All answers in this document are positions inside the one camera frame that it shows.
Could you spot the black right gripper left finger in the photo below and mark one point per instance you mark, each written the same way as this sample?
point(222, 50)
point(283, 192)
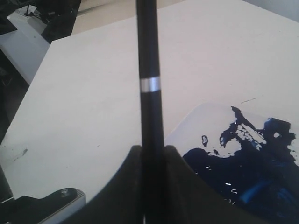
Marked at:
point(120, 201)

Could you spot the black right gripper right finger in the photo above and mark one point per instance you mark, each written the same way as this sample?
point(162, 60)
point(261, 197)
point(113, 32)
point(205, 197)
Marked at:
point(189, 200)

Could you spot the black paintbrush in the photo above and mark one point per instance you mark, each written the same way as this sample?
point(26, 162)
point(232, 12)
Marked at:
point(153, 163)

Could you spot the white square paint plate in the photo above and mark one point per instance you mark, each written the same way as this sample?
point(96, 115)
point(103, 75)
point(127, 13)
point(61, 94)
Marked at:
point(250, 160)

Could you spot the white background furniture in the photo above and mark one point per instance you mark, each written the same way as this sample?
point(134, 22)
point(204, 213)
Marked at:
point(25, 47)

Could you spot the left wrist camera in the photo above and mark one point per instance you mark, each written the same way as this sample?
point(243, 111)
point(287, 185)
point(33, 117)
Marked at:
point(52, 209)

